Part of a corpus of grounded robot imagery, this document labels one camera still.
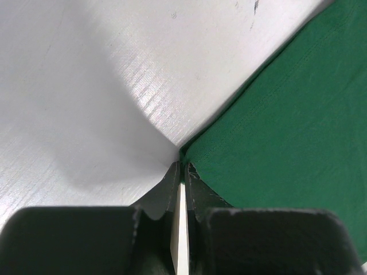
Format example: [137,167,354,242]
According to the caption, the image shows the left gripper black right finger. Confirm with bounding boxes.
[185,164,365,274]

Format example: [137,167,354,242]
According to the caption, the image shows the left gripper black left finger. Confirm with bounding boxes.
[1,162,180,274]

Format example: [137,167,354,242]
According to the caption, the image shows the green t shirt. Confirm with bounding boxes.
[181,1,366,259]

